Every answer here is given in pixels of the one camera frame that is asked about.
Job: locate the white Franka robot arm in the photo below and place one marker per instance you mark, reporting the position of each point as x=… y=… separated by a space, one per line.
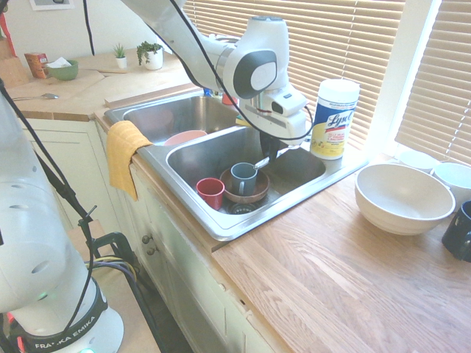
x=263 y=40

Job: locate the red mug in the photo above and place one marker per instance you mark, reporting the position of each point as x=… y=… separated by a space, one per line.
x=210 y=195

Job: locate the white framed wall picture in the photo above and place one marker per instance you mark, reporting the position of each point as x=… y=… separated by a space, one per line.
x=48 y=4

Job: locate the wooden window blind narrow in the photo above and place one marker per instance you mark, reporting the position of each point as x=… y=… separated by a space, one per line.
x=438 y=92

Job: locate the yellow dish towel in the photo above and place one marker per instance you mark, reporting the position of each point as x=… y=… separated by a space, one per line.
x=123 y=154

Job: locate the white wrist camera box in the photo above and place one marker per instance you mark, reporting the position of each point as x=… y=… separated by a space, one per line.
x=285 y=101

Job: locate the stainless steel double sink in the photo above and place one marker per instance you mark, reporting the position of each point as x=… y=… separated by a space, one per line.
x=191 y=156

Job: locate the small white bowl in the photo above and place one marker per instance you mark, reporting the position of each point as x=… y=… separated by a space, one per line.
x=417 y=160

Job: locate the leafy plant in white pot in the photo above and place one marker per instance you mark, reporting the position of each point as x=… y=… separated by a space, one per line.
x=151 y=59

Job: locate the green bowl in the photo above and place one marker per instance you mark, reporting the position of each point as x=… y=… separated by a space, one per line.
x=64 y=73

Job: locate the metal sink drain strainer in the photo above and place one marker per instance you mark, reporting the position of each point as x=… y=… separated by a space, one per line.
x=241 y=209

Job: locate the grey ceramic mug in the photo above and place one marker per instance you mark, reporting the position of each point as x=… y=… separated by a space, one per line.
x=248 y=182

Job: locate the silver metal spoon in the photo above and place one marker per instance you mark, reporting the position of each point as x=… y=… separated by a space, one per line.
x=48 y=96

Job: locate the orange cardboard box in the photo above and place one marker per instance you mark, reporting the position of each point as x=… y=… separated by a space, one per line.
x=35 y=64

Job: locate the round wooden bowl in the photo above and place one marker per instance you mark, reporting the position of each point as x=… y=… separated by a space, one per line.
x=262 y=187

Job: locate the dark green table clamp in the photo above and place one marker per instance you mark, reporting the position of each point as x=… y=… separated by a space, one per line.
x=117 y=244

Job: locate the pink plate in sink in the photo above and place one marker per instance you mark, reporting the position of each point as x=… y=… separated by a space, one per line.
x=184 y=138

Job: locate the small spiky potted plant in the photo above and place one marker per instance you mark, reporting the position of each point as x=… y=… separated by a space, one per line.
x=120 y=59

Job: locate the wooden window blind wide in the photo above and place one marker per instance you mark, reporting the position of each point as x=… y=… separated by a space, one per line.
x=331 y=40

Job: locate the bronze cabinet knob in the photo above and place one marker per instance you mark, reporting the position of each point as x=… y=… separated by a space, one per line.
x=151 y=251
x=146 y=239

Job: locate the dark navy mug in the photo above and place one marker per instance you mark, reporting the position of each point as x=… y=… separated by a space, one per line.
x=458 y=235

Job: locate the white bowl at right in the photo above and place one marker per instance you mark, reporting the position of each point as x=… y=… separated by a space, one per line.
x=456 y=180

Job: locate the yellow sponge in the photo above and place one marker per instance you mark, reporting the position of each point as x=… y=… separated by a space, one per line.
x=241 y=120

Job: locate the cream kitchen cabinet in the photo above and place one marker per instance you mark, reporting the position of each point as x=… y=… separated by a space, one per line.
x=176 y=264

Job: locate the wooden knife block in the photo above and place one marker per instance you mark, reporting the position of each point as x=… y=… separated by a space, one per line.
x=13 y=66

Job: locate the Lysol wipes canister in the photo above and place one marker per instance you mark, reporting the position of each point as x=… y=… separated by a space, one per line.
x=333 y=121

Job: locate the large cream ceramic bowl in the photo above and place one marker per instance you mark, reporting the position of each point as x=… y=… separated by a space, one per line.
x=401 y=198

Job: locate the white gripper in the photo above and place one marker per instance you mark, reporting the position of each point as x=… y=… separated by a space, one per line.
x=283 y=127

